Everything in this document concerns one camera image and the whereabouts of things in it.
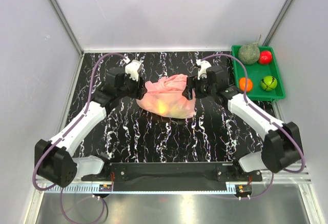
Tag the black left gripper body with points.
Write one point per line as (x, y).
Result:
(130, 87)

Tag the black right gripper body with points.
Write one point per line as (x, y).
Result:
(203, 89)

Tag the pink plastic bag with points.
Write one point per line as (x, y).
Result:
(165, 98)

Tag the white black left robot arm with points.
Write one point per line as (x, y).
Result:
(54, 159)

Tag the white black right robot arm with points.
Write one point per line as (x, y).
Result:
(281, 141)

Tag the green cracked ball fruit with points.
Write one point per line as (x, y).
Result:
(268, 83)

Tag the orange in tray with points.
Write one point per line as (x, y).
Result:
(245, 84)

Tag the grey green melon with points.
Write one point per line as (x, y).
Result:
(249, 54)

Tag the red apple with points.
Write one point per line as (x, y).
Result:
(265, 57)

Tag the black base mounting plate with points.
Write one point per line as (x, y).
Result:
(173, 176)

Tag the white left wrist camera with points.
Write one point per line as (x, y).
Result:
(133, 69)

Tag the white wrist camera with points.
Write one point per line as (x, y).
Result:
(133, 69)
(202, 66)

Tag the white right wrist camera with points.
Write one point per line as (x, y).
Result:
(202, 66)

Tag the aluminium rail frame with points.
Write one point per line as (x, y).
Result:
(243, 191)

